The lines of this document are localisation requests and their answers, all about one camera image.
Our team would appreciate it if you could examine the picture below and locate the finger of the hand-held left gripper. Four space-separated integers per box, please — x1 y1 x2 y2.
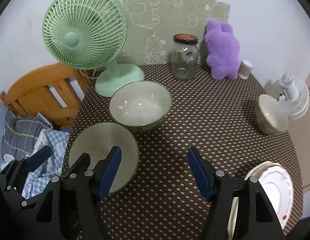
20 152 92 208
0 145 52 193

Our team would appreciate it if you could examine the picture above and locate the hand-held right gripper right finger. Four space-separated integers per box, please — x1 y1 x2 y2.
187 146 285 240

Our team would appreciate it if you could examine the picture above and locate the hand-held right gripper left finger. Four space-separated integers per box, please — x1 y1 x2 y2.
35 146 123 240

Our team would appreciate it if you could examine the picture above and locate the grey-green ceramic bowl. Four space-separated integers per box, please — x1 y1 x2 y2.
68 122 140 194
109 81 172 132
255 94 290 136

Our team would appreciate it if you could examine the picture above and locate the large round yellow floral plate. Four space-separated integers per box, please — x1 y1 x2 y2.
226 160 295 235

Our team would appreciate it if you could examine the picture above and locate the small white red-print plate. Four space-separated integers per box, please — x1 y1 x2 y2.
257 165 294 230

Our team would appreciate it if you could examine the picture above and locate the blue checked printed blanket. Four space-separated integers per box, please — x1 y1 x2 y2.
0 129 70 198

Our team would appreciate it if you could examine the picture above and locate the grey plaid pillow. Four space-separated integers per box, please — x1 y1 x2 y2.
1 110 54 155

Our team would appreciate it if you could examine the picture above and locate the brown dotted tablecloth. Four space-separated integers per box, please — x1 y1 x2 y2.
61 64 303 240

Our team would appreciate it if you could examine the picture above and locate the wooden chair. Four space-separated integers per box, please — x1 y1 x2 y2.
0 62 94 130

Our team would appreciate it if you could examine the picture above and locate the toothpick holder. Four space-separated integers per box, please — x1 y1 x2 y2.
239 60 253 80

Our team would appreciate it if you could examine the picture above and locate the glass jar with red lid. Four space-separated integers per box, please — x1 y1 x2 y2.
171 34 199 80

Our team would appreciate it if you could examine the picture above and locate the white clip fan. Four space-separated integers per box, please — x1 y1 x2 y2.
275 73 310 120

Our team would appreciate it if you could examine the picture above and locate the green desk fan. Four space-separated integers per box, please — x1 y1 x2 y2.
42 0 145 98

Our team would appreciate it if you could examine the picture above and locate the purple plush toy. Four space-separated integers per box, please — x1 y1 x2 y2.
204 19 242 80

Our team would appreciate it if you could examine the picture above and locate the olive patterned wall panel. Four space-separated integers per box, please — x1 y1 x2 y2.
117 0 231 65

